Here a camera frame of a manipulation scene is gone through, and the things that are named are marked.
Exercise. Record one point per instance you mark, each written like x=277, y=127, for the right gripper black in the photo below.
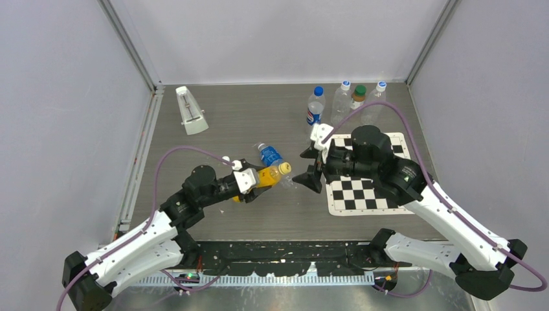
x=311, y=179

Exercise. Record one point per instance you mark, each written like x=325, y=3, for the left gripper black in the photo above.
x=253, y=192

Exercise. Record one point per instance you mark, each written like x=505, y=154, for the yellow juice bottle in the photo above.
x=274, y=174

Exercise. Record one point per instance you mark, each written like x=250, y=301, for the yellow bottle cap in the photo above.
x=284, y=168

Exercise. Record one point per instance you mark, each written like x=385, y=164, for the clear bottle blue label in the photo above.
x=269, y=156

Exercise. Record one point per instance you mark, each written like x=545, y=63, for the clear bottle pepsi label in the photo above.
x=315, y=109

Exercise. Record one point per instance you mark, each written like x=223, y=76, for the blue bottle cap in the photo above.
x=318, y=91

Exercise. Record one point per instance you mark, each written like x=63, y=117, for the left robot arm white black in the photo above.
x=162, y=241

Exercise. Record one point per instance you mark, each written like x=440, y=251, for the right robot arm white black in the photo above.
x=479, y=261

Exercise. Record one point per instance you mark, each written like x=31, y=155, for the left standing clear bottle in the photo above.
x=341, y=102

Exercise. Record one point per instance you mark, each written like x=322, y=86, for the green cap brown bottle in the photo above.
x=358, y=97

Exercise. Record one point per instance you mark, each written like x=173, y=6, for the checkerboard calibration mat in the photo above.
x=350, y=196

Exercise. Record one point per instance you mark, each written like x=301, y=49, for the white metronome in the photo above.
x=193, y=119

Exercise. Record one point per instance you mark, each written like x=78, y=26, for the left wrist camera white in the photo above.
x=246, y=175

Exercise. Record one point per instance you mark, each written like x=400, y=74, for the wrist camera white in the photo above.
x=320, y=136
x=246, y=175

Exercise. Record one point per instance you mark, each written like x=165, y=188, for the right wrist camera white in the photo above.
x=320, y=136

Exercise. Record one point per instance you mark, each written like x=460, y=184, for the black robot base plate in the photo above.
x=285, y=259

